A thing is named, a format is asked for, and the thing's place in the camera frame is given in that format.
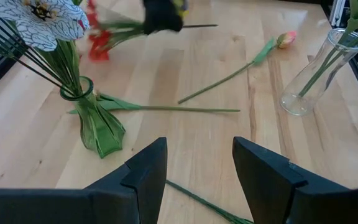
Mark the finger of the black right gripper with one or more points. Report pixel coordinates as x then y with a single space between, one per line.
154 15
173 21

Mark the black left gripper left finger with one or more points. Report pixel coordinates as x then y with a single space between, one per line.
135 193

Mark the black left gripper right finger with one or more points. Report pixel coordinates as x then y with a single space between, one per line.
275 193

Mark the red flower bunch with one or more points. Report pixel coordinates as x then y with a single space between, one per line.
216 207
99 46

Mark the green stem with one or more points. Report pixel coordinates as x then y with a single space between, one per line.
120 105

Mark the white flower bunch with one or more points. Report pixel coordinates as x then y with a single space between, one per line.
42 28

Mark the green glass vase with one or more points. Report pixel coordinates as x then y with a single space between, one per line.
102 133

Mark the clear glass vase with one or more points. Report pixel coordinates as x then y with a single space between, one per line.
294 102

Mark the yellow tag loop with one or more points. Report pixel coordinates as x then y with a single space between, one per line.
183 11

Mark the pink tulip with long stem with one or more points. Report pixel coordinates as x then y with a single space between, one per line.
286 39

